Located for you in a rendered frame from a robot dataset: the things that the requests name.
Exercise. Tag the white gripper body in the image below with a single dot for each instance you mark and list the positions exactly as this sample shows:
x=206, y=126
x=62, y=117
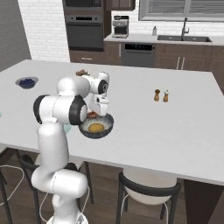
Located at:
x=100, y=108

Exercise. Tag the grey tap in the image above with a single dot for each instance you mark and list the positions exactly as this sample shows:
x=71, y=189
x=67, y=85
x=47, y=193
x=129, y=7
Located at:
x=184, y=28

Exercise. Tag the brown chicken drumstick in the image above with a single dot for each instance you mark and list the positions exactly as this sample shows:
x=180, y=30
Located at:
x=92, y=115

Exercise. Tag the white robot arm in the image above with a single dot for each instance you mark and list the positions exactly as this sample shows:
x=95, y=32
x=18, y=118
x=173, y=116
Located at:
x=55, y=145

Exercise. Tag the grey soap bottle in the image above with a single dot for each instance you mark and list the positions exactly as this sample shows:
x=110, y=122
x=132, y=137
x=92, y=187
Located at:
x=154, y=31

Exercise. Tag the brown spiky item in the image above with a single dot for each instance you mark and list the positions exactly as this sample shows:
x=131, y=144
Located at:
x=81, y=72

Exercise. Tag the yellow potato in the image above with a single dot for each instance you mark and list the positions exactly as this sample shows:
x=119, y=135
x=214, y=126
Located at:
x=96, y=127

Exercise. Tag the blue bowl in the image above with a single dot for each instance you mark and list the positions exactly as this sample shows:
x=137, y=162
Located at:
x=26, y=82

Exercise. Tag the brown wall cupboard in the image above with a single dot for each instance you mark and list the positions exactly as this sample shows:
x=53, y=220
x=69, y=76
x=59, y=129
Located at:
x=120, y=4

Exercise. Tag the silver coffee machine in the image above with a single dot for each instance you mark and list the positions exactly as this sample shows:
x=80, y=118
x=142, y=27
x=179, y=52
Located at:
x=120, y=26

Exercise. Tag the brown pepper shaker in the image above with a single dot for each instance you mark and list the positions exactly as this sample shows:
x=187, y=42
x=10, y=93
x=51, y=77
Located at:
x=157, y=95

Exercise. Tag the dark grey bowl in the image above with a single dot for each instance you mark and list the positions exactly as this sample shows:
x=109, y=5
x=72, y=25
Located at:
x=107, y=128

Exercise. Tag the window with blinds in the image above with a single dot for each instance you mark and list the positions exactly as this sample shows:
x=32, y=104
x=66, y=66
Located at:
x=180, y=9

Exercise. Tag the brown cupboard run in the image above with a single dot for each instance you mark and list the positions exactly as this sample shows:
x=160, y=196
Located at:
x=192, y=58

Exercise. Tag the teal plate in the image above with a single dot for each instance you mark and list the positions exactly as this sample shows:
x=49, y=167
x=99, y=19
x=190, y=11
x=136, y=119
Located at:
x=67, y=128

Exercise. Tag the dark sink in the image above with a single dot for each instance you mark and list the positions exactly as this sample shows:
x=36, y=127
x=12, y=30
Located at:
x=183, y=38

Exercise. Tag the black wall oven stack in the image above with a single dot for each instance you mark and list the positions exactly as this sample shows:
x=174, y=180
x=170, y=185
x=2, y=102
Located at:
x=84, y=32

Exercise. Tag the white-topped salt shaker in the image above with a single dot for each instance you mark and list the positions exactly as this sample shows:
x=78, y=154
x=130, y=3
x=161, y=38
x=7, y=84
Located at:
x=166, y=96

